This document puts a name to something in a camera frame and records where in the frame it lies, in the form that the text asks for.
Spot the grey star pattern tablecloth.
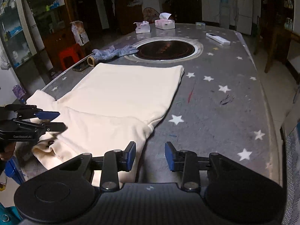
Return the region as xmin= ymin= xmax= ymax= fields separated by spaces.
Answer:
xmin=41 ymin=24 xmax=280 ymax=183

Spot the blue sofa cushion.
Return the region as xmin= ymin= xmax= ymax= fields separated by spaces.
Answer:
xmin=280 ymin=124 xmax=299 ymax=224

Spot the small pink tissue pack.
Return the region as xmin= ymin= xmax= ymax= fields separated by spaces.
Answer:
xmin=134 ymin=21 xmax=151 ymax=34

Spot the small clear plastic box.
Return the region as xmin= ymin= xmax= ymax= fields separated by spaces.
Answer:
xmin=196 ymin=22 xmax=206 ymax=27

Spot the white refrigerator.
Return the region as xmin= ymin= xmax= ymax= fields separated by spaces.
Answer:
xmin=236 ymin=0 xmax=253 ymax=35

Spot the water dispenser with blue bottle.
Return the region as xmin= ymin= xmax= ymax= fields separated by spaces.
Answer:
xmin=219 ymin=0 xmax=230 ymax=29

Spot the cream white garment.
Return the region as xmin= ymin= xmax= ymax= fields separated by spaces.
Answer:
xmin=27 ymin=64 xmax=184 ymax=183

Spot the person's left hand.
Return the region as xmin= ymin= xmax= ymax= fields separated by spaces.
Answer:
xmin=0 ymin=142 xmax=16 ymax=161

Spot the white remote control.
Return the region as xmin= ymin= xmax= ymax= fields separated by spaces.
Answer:
xmin=206 ymin=33 xmax=231 ymax=45

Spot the blue knitted work glove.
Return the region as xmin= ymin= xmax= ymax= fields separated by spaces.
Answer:
xmin=87 ymin=45 xmax=138 ymax=67

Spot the dark wooden side table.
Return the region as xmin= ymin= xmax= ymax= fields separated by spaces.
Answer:
xmin=253 ymin=16 xmax=299 ymax=85

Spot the white tissue box pink top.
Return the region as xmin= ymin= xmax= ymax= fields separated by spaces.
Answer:
xmin=154 ymin=13 xmax=175 ymax=30

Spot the round black induction cooktop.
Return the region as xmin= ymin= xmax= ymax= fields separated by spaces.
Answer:
xmin=125 ymin=37 xmax=204 ymax=64

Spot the brown white paper bag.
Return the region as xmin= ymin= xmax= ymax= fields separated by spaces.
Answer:
xmin=70 ymin=21 xmax=89 ymax=46

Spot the red plastic stool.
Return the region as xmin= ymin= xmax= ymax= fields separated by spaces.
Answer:
xmin=58 ymin=43 xmax=86 ymax=70

